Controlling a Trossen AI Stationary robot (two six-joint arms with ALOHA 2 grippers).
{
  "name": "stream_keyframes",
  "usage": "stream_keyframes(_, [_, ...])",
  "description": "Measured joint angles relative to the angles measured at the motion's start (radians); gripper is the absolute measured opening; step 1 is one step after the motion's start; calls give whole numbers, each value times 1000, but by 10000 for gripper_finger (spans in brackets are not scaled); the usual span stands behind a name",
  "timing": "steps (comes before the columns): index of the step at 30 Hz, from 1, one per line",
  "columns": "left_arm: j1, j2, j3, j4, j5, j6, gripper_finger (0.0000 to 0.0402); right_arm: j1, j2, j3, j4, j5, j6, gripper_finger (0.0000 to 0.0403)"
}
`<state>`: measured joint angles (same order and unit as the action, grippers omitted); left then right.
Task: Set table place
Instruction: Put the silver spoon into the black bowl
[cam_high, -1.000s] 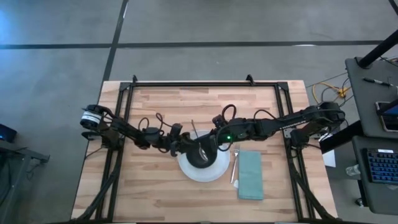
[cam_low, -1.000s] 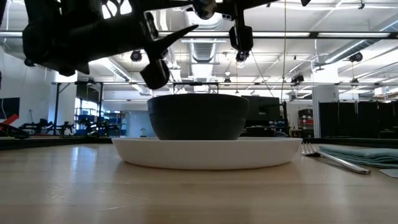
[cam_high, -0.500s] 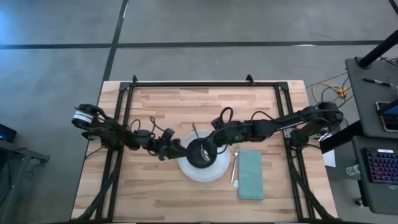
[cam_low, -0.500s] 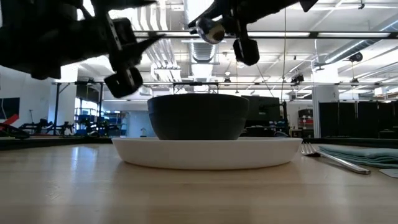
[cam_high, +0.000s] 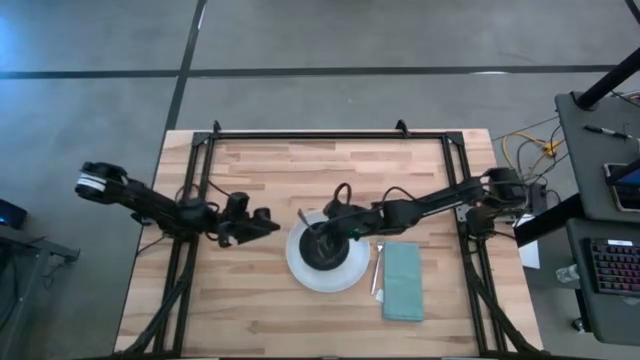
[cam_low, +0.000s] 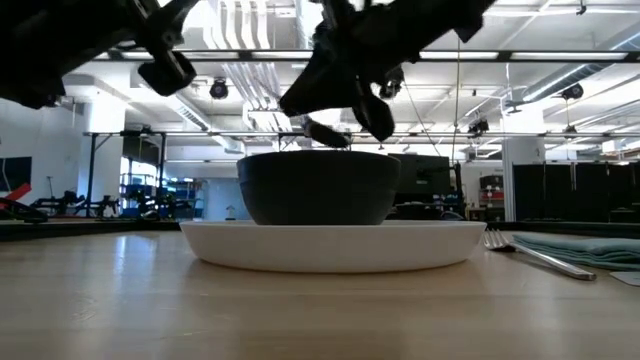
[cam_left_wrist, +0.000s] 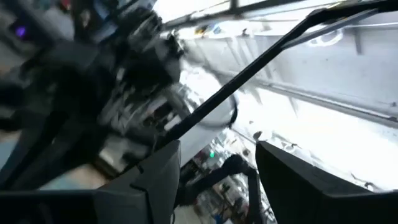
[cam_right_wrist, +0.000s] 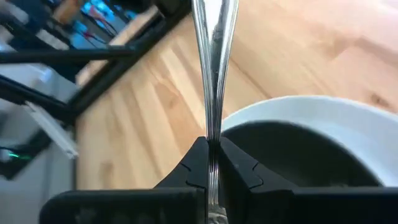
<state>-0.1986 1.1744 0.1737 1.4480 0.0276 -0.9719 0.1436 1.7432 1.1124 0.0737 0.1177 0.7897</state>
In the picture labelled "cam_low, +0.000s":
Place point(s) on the white plate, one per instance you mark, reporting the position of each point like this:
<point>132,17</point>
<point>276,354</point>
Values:
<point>330,247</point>

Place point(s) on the small white tag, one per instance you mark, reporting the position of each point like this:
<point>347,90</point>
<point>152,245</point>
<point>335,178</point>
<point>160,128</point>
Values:
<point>627,278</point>

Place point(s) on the red bar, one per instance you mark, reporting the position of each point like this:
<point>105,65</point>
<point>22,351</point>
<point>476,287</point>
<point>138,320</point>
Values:
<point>17,192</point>

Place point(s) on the dark wall screen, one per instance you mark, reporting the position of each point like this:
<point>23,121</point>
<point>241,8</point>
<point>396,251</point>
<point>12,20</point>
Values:
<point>15,175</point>

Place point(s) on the black distant rig frame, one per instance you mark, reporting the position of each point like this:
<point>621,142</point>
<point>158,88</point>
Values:
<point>92,165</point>

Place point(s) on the black ceiling camera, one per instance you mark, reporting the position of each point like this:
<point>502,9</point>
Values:
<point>478,126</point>
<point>572,91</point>
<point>218,89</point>
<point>395,82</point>

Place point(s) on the black monitor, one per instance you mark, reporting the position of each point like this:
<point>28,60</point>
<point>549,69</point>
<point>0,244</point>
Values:
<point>425,175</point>

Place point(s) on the black partition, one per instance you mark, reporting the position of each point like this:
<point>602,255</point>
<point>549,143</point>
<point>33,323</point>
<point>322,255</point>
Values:
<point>575,192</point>

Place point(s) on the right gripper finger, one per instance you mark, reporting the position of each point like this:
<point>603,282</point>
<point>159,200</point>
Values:
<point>322,92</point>
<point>377,117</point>

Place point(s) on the black overhead rig bar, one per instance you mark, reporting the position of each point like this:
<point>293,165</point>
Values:
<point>502,55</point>

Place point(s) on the teal folded napkin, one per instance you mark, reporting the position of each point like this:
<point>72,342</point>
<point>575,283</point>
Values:
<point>610,250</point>

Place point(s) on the black bowl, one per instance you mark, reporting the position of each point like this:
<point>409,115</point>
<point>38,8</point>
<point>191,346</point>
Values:
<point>320,190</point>

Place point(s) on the white pillar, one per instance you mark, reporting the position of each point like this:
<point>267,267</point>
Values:
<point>522,180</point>

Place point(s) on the silver ceiling duct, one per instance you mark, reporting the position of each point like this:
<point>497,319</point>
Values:
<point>306,20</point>

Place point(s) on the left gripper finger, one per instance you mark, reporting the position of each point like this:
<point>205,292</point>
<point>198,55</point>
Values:
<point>167,75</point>

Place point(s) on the silver fork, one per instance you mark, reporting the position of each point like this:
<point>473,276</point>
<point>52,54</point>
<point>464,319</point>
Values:
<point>550,262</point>

